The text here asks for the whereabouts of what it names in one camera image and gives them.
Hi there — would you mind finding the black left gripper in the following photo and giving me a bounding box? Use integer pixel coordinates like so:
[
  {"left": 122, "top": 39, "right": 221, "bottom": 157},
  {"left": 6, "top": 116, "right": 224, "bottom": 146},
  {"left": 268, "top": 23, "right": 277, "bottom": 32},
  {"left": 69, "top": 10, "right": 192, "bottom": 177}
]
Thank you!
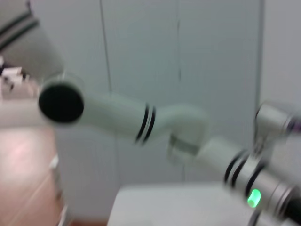
[{"left": 288, "top": 197, "right": 301, "bottom": 224}]

